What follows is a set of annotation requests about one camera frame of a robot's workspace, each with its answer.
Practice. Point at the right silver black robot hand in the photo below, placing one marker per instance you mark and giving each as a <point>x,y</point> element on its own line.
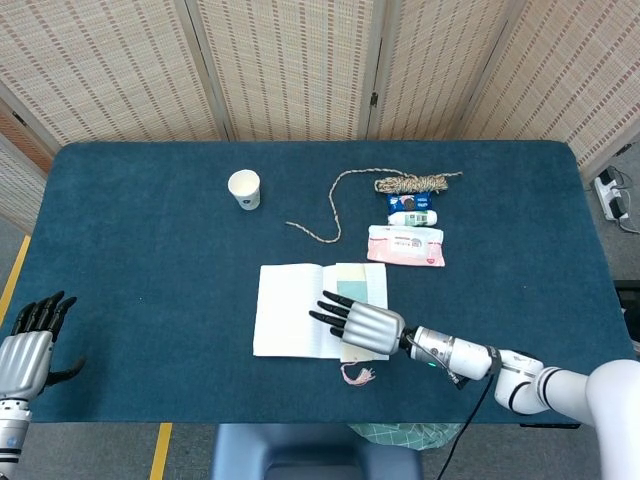
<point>372,327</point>

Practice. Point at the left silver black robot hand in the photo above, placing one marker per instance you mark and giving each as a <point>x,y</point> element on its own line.
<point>25,355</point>

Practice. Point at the beige teal bookmark pink tassel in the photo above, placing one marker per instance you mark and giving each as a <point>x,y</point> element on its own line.
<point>350,280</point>

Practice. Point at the white lined notebook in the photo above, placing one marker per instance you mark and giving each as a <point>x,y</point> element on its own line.
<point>285,310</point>

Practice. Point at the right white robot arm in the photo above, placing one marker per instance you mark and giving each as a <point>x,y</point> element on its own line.
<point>525,375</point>

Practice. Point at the blue robot base seat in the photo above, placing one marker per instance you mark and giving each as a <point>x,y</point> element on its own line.
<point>310,455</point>

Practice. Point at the pink wet wipes pack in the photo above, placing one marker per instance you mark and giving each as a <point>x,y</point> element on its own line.
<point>405,246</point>

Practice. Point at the green checkered cloth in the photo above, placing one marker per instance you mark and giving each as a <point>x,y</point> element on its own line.
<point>405,435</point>

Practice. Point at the small white bottle green label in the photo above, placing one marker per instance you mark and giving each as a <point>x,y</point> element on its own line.
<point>412,218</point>

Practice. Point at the blue cookie packet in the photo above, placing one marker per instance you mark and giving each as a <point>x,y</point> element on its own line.
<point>409,202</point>

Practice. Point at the dark teal felt table cover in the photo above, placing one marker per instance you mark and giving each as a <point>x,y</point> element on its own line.
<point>150,250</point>

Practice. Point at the paper cup blue flower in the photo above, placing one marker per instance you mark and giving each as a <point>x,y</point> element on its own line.
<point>244,187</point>

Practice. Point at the woven folding screen panel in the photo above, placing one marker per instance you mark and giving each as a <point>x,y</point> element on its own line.
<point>435,65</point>
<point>565,75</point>
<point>110,65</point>
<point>20,165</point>
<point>285,65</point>

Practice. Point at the metal screen hinge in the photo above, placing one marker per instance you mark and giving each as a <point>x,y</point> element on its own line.
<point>373,99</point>

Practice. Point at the black box on floor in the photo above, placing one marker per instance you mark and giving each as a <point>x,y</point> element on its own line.
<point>630,315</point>

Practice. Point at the white power strip with plugs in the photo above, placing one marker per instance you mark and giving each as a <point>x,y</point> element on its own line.
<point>609,195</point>

